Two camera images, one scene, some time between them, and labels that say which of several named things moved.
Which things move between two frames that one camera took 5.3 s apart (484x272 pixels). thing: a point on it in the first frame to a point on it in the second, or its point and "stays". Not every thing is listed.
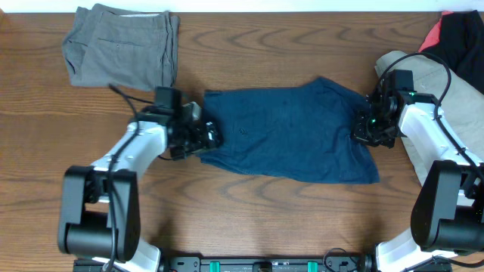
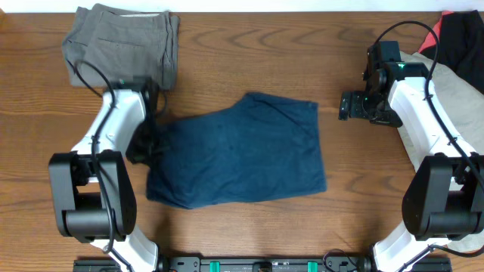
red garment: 433,36 stays
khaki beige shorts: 460,102 stays
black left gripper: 202,143 to 140,156
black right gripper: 358,131 to 390,119
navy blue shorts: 303,133 to 266,146
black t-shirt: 461,44 stays
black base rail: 258,264 stays
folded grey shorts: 108,45 stays
